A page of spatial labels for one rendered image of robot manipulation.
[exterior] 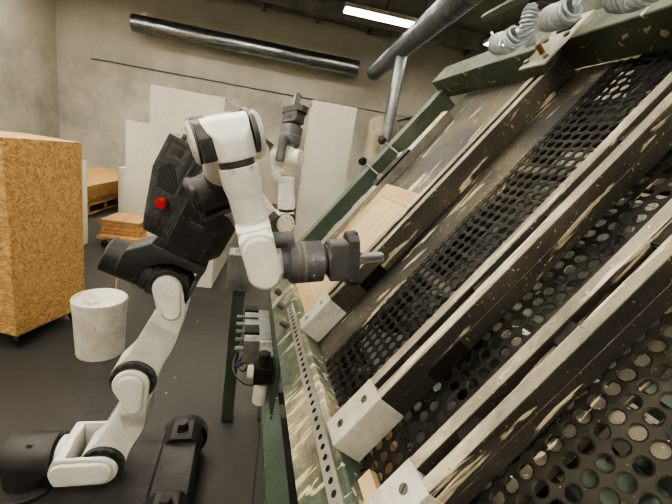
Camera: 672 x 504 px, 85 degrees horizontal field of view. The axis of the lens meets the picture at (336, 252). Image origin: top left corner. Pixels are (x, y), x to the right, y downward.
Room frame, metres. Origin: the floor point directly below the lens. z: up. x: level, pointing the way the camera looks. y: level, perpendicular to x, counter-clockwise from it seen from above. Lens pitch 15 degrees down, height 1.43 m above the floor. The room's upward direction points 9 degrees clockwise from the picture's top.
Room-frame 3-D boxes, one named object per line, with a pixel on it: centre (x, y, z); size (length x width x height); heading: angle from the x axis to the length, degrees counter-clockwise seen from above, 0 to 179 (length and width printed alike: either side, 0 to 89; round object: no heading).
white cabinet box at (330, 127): (5.27, 0.36, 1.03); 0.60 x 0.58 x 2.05; 10
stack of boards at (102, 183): (6.30, 4.40, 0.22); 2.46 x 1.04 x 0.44; 10
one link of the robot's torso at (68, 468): (1.05, 0.74, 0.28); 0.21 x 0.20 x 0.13; 105
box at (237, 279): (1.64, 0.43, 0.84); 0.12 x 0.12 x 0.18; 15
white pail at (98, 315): (2.05, 1.39, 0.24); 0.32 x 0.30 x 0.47; 10
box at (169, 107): (3.70, 1.52, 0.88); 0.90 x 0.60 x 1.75; 10
